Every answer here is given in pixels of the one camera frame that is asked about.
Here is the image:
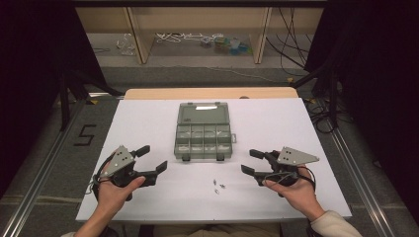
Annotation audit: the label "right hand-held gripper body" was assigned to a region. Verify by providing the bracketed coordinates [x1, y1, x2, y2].
[262, 146, 320, 198]

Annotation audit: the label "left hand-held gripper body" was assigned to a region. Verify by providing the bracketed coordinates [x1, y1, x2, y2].
[98, 144, 159, 202]

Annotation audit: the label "grey transparent compartment box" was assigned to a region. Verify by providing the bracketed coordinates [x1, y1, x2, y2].
[173, 101, 238, 163]

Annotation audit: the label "person's left hand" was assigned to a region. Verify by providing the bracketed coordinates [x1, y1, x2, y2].
[95, 151, 147, 220]

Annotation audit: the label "person's right hand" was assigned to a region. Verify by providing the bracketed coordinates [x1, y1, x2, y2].
[262, 165, 326, 222]

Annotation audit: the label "person's lap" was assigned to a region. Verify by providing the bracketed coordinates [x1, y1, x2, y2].
[137, 222, 285, 237]

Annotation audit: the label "black metal stand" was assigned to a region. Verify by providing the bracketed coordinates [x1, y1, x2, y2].
[58, 68, 124, 132]
[289, 60, 341, 130]

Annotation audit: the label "light wooden table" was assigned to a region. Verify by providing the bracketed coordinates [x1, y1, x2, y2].
[124, 86, 299, 101]

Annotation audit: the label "clear plastic packaging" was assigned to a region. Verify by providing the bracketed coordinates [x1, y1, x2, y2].
[115, 33, 136, 57]

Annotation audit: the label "pile of coloured small parts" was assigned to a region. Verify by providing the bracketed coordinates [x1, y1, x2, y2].
[200, 35, 254, 56]

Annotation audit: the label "black curtain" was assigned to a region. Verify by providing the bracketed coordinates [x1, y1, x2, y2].
[304, 0, 419, 226]
[0, 0, 107, 198]

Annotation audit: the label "light wooden shelf unit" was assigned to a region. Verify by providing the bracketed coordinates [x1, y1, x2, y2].
[74, 5, 326, 65]

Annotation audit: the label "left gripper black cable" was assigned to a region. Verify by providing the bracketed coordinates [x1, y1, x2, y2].
[86, 153, 115, 202]

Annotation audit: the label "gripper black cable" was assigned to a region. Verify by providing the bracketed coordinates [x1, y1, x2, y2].
[263, 165, 318, 194]
[86, 153, 115, 202]

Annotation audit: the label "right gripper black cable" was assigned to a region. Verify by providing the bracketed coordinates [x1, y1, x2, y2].
[263, 165, 318, 194]

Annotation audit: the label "black floor cables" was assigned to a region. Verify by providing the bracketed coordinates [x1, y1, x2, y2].
[303, 94, 342, 135]

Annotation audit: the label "metal floor rail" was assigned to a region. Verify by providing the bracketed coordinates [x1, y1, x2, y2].
[0, 98, 87, 237]
[324, 121, 398, 237]

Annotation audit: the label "thin white floor cable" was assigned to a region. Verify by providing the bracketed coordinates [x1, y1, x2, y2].
[182, 63, 286, 84]

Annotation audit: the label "black hanging cables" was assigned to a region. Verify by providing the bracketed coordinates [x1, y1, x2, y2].
[265, 6, 314, 78]

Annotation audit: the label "white cord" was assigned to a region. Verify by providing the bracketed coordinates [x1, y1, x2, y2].
[154, 32, 225, 44]

